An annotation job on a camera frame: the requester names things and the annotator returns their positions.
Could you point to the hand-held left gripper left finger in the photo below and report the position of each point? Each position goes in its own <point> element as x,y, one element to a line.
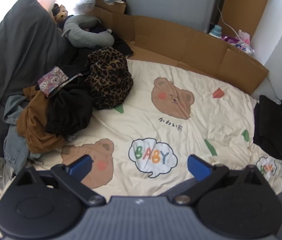
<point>80,167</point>

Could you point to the folded black clothes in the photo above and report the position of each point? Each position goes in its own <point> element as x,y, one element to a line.
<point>268,122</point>

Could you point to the pink patterned cloth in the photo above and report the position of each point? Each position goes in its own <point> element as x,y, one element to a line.
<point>53,78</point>

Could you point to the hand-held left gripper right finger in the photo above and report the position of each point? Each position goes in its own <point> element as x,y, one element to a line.
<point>198,167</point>

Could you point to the white detergent bottle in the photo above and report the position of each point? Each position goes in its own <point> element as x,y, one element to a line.
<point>215,32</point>

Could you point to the pink purple packet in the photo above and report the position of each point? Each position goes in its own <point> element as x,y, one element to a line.
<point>241,45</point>

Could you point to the brown garment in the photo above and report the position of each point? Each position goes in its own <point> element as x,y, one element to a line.
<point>35,130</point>

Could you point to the grey upright panel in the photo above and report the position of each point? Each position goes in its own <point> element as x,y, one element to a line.
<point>171,2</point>

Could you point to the cream bear print blanket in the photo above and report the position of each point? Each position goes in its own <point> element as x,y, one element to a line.
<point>143,130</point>

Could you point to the brown plush toy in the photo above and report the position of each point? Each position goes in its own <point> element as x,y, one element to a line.
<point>60,15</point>

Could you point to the leopard print skirt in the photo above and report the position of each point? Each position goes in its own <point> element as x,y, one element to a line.
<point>108,80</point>

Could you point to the grey neck pillow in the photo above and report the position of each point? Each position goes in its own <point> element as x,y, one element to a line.
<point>80,37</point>

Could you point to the upright cardboard panel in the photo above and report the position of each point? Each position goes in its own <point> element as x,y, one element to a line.
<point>246,10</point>

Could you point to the brown cardboard sheet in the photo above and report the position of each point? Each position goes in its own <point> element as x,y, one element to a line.
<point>181,42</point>

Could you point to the blue denim garment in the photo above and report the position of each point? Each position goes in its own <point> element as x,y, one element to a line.
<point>15,145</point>

